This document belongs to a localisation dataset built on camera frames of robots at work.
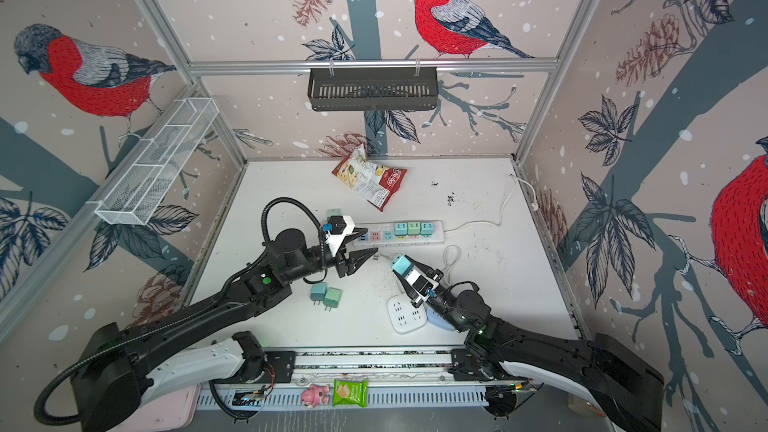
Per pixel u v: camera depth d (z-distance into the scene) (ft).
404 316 2.61
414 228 3.03
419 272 2.17
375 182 3.52
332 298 2.73
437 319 2.60
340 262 2.01
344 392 2.26
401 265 2.29
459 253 3.12
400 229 3.03
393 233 3.12
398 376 2.39
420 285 1.94
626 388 1.41
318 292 2.72
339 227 1.91
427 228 3.03
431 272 2.24
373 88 3.48
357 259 2.06
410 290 2.17
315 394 2.25
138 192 2.36
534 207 3.60
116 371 1.29
